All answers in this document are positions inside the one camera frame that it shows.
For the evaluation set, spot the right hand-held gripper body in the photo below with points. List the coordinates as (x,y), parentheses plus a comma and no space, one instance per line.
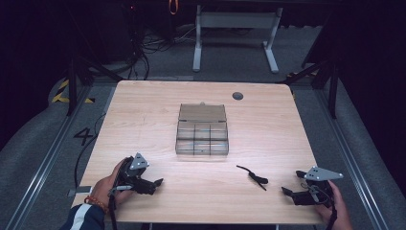
(319,174)

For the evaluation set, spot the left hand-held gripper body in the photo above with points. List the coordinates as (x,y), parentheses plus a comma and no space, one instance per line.
(139,163)

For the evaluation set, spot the clear plastic compartment box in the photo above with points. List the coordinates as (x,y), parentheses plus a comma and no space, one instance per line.
(202,129)

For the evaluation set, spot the person's right hand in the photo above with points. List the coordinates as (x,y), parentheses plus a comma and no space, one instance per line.
(339,211)

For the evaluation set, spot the person's left hand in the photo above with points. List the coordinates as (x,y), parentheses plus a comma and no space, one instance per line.
(105,188)

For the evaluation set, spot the black metal stand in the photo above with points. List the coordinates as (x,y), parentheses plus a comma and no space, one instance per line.
(333,86)
(72,83)

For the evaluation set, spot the grey round table grommet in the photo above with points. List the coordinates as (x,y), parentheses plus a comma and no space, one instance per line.
(237,96)

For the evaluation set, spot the yellow black hazard tape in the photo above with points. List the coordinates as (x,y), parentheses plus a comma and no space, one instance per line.
(60,96)

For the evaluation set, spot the aluminium floor rail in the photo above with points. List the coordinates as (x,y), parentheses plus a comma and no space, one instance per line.
(48,163)
(349,159)

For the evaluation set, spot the grey metal table bracket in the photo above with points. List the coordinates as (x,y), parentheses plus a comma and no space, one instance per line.
(81,190)

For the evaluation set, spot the white metal desk frame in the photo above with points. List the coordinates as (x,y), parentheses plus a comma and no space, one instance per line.
(236,20)

